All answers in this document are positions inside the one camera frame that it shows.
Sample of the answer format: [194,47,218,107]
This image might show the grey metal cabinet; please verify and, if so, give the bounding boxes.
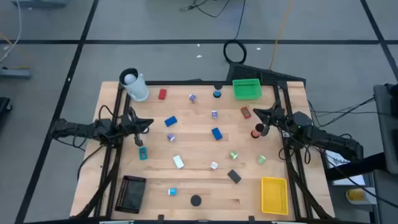
[373,83,398,175]

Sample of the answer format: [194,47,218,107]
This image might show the red sand hourglass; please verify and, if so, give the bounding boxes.
[250,123,266,139]

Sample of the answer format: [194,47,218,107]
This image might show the white printed paper sheet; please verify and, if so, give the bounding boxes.
[324,149,366,187]

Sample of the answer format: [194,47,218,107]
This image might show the blue sand hourglass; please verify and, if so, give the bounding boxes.
[212,82,223,99]

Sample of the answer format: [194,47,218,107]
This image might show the white floor cable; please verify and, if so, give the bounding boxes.
[0,0,22,63]

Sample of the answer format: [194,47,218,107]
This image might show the yellow plastic basket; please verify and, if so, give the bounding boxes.
[260,176,289,216]

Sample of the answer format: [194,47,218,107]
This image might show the white plastic box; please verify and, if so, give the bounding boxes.
[172,154,185,170]

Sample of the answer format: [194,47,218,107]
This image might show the grey stand foot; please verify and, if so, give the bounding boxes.
[11,0,68,9]
[0,67,32,79]

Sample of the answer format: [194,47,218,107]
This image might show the black plastic box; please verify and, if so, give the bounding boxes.
[227,169,243,184]

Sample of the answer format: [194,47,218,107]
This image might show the black floor object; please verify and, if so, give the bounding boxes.
[0,96,13,125]

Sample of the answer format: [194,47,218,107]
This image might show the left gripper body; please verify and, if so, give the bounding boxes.
[123,106,144,147]

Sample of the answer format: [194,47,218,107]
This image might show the black cable bundle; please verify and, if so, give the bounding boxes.
[307,96,377,128]

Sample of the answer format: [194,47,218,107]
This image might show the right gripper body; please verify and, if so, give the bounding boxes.
[261,104,295,137]

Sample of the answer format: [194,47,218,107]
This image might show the black diagonal beam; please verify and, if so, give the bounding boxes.
[325,151,388,182]

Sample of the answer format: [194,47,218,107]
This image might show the black coiled cable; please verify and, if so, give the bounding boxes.
[223,0,248,65]

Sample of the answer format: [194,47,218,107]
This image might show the white cylindrical container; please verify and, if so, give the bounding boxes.
[119,67,149,103]

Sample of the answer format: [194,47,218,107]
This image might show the thin yellow floor cable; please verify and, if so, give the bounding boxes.
[0,30,32,70]

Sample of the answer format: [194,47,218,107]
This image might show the loose black floor cable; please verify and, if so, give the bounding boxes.
[179,0,233,18]

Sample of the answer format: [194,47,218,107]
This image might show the long yellow cable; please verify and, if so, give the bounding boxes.
[269,0,294,70]

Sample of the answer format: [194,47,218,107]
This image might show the green plastic basket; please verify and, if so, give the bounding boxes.
[232,78,263,101]

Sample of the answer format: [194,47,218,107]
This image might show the black plastic tray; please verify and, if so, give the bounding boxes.
[114,175,147,215]

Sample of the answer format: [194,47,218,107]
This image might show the black perforated panel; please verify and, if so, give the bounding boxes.
[226,62,307,86]

